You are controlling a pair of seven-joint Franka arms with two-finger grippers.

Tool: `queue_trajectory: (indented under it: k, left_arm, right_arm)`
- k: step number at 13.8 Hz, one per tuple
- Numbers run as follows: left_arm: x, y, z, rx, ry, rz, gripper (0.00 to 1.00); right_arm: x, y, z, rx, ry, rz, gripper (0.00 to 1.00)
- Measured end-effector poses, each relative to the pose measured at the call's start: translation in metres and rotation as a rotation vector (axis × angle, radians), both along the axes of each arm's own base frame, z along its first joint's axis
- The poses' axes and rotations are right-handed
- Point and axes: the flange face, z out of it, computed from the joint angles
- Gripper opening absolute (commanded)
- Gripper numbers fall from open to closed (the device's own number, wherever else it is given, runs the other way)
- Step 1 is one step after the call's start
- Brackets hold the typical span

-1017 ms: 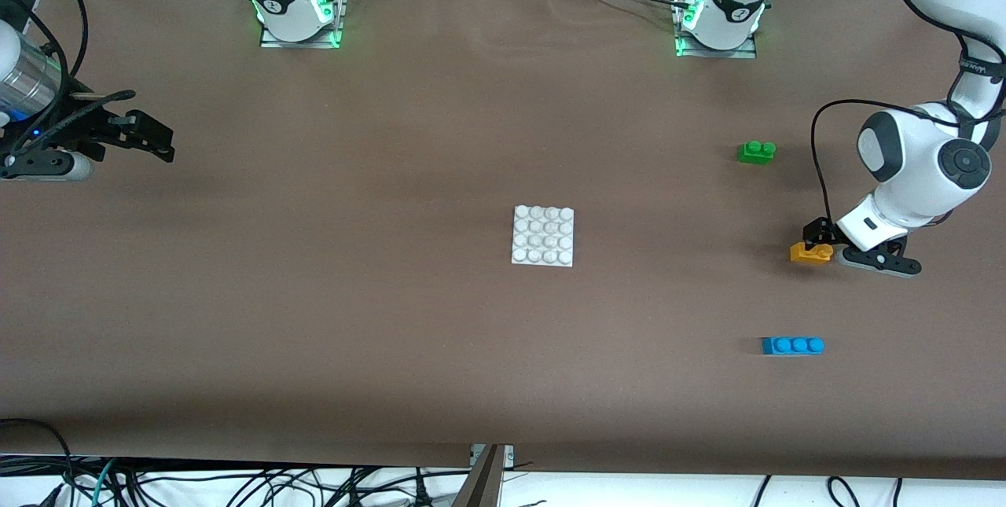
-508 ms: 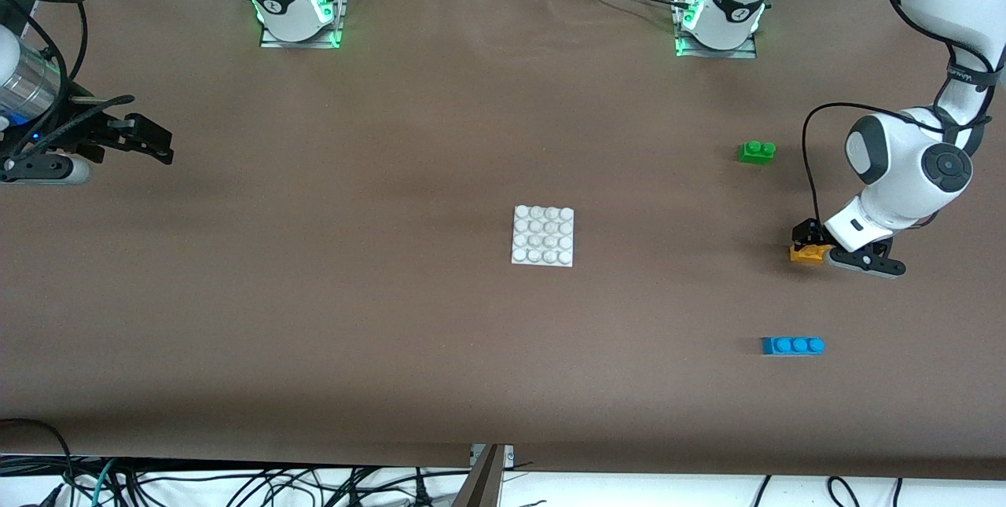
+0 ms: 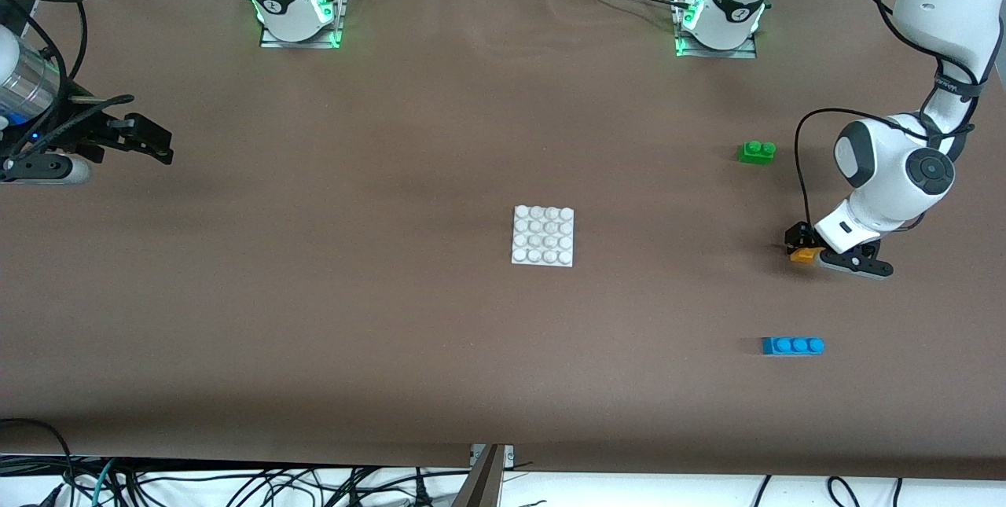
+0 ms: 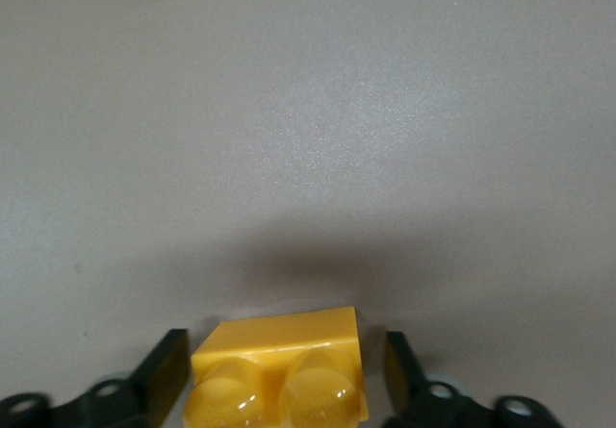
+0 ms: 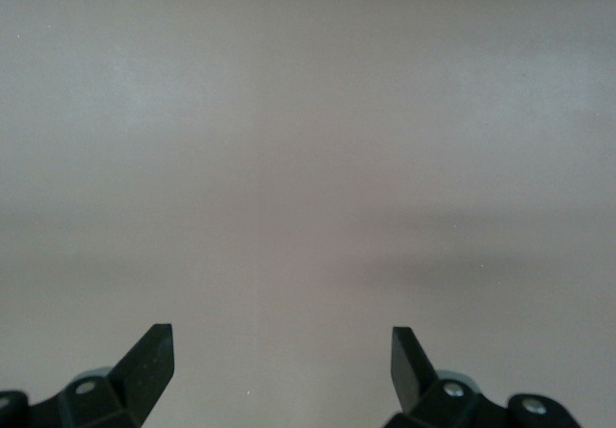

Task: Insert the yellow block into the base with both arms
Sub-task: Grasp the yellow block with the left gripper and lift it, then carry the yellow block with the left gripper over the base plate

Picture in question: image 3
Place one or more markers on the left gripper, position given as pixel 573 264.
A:
pixel 799 236

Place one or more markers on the grey metal bracket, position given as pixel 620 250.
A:
pixel 509 456

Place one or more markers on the dark slanted beam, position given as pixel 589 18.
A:
pixel 483 483

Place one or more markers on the green two-stud block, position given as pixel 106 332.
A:
pixel 756 153

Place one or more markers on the white studded base plate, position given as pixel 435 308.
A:
pixel 542 236

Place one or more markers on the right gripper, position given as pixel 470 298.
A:
pixel 85 132

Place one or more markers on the brown table cover sheet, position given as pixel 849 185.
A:
pixel 440 350

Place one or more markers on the blue three-stud block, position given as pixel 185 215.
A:
pixel 794 346

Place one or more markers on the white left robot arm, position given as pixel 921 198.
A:
pixel 896 177

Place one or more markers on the yellow two-stud block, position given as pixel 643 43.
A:
pixel 802 256

